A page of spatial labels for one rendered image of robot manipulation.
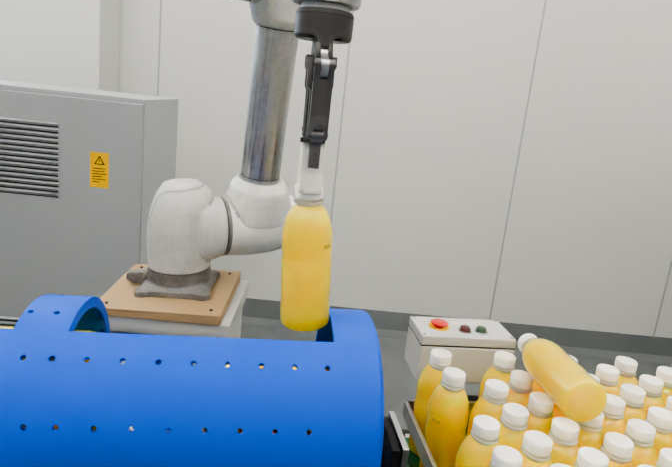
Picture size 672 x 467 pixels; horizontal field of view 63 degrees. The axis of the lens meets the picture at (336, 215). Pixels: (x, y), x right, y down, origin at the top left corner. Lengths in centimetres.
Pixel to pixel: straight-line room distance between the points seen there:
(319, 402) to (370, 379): 7
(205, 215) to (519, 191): 270
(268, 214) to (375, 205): 223
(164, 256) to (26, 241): 132
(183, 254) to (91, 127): 116
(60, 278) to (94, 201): 38
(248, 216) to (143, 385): 73
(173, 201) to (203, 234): 11
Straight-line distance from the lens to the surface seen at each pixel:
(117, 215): 245
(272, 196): 138
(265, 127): 134
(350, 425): 74
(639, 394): 111
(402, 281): 374
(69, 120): 246
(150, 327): 137
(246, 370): 73
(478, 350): 118
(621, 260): 415
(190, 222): 135
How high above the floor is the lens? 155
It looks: 12 degrees down
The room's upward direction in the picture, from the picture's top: 6 degrees clockwise
